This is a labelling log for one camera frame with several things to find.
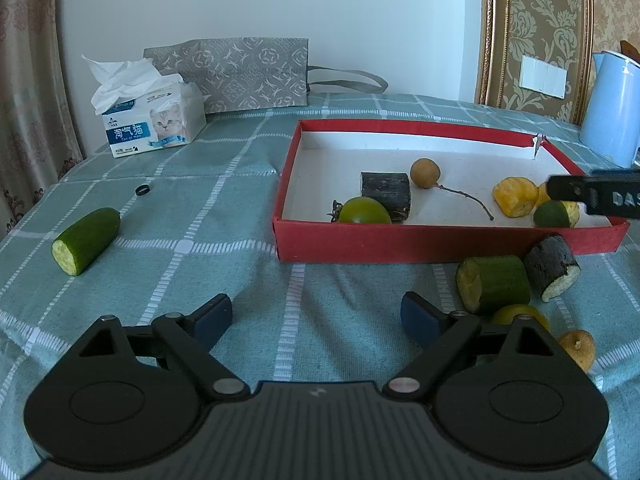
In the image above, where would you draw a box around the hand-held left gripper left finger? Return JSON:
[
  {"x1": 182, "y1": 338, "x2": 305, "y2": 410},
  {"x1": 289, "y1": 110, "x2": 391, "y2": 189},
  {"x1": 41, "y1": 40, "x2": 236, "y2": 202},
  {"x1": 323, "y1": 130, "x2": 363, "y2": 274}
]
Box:
[{"x1": 70, "y1": 294, "x2": 251, "y2": 403}]

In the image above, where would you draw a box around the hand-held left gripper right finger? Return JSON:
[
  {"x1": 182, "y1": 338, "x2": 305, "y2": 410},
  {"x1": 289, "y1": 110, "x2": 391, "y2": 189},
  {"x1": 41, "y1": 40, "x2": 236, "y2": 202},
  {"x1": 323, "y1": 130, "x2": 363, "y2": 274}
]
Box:
[{"x1": 382, "y1": 291, "x2": 568, "y2": 401}]

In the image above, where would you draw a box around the dark green cucumber end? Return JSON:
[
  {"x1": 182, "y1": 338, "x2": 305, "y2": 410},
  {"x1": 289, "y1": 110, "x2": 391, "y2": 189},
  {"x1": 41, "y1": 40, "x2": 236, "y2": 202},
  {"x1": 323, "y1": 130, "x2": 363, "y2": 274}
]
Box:
[{"x1": 533, "y1": 200, "x2": 581, "y2": 229}]

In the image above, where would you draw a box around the red cardboard box lid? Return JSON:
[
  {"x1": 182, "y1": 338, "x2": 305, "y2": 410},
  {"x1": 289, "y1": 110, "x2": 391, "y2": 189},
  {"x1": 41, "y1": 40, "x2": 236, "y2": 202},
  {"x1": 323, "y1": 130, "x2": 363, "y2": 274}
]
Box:
[{"x1": 272, "y1": 119, "x2": 631, "y2": 264}]

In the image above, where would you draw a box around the short cucumber piece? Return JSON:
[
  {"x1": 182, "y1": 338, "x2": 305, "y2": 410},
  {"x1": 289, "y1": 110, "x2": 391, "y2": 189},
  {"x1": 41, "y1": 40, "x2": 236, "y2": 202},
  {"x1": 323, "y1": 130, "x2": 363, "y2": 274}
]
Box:
[{"x1": 456, "y1": 255, "x2": 531, "y2": 316}]

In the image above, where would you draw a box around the yellow-green tomato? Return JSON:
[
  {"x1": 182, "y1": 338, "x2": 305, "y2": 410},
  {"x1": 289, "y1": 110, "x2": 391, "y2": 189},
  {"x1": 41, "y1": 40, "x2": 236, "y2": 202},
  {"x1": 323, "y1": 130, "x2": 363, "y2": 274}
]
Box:
[{"x1": 490, "y1": 304, "x2": 551, "y2": 333}]

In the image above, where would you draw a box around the green tomato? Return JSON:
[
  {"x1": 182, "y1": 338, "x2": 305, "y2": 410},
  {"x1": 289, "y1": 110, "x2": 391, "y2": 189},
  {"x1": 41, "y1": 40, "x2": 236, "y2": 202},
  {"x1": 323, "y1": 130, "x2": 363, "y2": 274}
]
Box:
[{"x1": 327, "y1": 196, "x2": 392, "y2": 226}]

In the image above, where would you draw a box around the brown longan with stem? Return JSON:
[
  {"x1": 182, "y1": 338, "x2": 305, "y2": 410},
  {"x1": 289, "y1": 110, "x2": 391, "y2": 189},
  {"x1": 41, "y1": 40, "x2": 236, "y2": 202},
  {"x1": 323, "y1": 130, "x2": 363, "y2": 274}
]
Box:
[{"x1": 410, "y1": 158, "x2": 495, "y2": 222}]

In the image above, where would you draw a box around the light blue kettle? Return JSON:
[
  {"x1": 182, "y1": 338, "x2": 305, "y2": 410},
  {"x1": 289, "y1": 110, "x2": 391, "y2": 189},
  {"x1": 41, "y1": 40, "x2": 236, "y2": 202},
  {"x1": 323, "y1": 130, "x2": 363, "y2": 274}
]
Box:
[{"x1": 579, "y1": 50, "x2": 640, "y2": 170}]

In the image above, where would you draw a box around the green checked tablecloth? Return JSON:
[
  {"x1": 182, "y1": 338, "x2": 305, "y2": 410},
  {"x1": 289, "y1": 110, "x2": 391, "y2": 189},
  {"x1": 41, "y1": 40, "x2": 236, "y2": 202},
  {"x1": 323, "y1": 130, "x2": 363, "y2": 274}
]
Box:
[{"x1": 0, "y1": 92, "x2": 640, "y2": 480}]

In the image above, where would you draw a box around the long cucumber piece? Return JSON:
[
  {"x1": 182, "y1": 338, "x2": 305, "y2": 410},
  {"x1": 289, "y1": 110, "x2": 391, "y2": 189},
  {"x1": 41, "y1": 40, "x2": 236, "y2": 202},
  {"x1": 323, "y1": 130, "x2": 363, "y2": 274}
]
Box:
[{"x1": 51, "y1": 207, "x2": 121, "y2": 276}]

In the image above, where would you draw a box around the cat print tissue pack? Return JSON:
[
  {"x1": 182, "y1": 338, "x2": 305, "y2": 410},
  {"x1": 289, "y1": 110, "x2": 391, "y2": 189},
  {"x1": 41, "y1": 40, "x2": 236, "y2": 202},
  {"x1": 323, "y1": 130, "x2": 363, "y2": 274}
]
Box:
[{"x1": 81, "y1": 55, "x2": 207, "y2": 159}]

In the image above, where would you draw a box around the grey patterned gift bag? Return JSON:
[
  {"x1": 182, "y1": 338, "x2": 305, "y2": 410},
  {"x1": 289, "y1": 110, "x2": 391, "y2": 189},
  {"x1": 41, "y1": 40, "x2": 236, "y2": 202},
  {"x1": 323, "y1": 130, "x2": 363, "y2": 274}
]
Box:
[{"x1": 143, "y1": 36, "x2": 388, "y2": 114}]

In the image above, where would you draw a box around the beige patterned curtain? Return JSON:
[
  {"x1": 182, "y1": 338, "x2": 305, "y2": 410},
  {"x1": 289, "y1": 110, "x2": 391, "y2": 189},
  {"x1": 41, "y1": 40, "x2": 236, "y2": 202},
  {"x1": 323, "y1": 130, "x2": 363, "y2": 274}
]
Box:
[{"x1": 0, "y1": 0, "x2": 83, "y2": 233}]

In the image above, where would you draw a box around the white wall switch plate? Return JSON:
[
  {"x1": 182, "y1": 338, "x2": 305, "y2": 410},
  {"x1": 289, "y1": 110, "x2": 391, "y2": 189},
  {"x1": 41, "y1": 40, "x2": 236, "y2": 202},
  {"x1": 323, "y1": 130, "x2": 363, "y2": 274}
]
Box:
[{"x1": 519, "y1": 55, "x2": 568, "y2": 100}]

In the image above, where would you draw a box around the gold framed damask wall panel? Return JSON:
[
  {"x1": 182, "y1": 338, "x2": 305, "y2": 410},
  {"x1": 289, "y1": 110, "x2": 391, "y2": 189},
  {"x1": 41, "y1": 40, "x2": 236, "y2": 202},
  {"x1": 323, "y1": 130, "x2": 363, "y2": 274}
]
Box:
[{"x1": 475, "y1": 0, "x2": 640, "y2": 126}]

